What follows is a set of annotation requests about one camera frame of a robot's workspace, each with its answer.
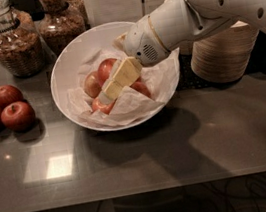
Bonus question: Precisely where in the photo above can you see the left yellowish apple in bowl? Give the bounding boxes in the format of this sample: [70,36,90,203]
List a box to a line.
[83,71,102,98]

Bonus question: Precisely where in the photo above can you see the rear glass granola jar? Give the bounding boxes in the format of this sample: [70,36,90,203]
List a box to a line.
[64,0,91,30]

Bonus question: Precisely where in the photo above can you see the large top red-yellow apple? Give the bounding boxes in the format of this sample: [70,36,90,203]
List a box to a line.
[97,58,116,85]

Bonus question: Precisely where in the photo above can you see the left glass granola jar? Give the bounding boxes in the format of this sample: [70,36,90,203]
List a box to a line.
[0,0,45,78]

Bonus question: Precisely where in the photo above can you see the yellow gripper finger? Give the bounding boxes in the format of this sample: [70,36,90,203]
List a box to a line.
[115,57,143,89]

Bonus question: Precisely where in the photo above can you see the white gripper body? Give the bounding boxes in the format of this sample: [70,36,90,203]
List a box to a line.
[113,15,171,67]

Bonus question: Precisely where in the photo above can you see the red apple back on table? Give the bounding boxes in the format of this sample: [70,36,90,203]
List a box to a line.
[0,85,23,109]

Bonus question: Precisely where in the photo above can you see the right front apple in bowl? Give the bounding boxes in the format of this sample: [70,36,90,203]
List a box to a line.
[131,81,152,98]

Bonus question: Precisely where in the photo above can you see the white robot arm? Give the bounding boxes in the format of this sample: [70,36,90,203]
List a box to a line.
[99,0,266,105]

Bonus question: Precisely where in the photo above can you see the red apple front on table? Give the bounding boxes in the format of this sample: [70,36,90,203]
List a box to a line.
[1,101,36,132]

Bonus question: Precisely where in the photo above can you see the white paper liner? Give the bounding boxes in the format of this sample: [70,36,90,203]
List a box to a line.
[67,48,180,129]

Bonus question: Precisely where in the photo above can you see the large white bowl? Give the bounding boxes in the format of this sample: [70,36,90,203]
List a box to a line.
[41,11,190,141]

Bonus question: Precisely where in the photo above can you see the front small apple in bowl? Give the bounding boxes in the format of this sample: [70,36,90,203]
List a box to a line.
[91,98,115,114]

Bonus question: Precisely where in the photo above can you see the glass granola jar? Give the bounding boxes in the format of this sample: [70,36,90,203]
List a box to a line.
[38,0,86,56]
[64,0,91,30]
[0,0,45,78]

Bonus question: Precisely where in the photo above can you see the middle glass granola jar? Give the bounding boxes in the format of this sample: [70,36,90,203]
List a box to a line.
[38,0,86,56]

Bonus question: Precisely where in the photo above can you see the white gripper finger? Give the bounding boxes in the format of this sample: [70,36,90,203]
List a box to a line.
[99,59,123,105]

